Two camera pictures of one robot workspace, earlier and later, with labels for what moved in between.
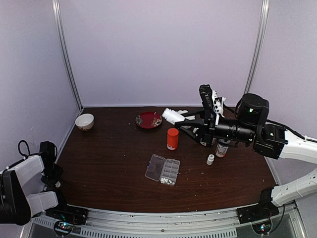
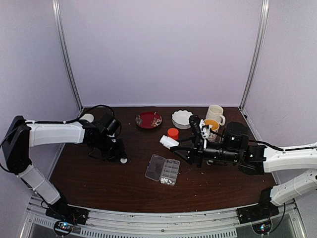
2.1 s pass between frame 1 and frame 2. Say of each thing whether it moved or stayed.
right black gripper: moved
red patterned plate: stayed
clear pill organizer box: stayed
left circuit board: stayed
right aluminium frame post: stayed
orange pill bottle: stayed
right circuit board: stayed
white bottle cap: moved
